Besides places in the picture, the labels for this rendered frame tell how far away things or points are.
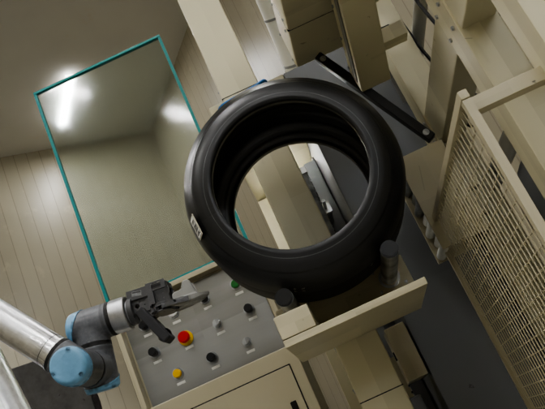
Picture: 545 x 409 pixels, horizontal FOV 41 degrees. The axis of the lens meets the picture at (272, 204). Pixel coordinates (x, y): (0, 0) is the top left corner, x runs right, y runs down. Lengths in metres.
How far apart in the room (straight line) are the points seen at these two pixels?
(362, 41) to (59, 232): 9.85
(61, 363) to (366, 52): 1.17
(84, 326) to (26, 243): 9.64
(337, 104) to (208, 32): 0.76
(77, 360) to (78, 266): 9.70
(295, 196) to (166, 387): 0.82
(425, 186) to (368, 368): 0.54
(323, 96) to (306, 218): 0.45
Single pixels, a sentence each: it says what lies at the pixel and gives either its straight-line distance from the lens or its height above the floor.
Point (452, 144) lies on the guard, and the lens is 1.57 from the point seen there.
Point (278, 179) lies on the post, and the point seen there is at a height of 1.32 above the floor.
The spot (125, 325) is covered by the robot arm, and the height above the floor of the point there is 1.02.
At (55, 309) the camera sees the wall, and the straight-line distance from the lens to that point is 11.20.
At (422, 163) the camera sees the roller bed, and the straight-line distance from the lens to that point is 2.17.
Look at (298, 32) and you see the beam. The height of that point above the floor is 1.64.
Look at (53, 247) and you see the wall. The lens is 11.57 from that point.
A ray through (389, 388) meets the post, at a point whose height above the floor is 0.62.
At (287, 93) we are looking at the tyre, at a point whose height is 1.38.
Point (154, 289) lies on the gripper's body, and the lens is 1.92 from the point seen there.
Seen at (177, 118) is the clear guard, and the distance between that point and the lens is 2.80.
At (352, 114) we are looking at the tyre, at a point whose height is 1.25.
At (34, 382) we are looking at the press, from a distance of 6.50.
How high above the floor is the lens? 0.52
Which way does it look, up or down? 19 degrees up
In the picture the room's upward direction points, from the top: 24 degrees counter-clockwise
